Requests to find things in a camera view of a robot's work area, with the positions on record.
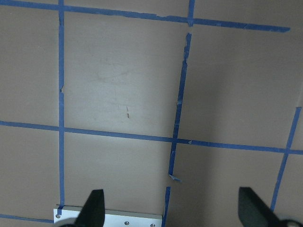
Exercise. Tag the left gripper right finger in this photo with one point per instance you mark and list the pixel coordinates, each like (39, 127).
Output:
(253, 212)

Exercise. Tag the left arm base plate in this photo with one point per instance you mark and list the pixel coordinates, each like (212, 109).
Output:
(113, 218)

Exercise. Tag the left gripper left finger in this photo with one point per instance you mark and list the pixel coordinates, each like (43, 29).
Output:
(93, 211)

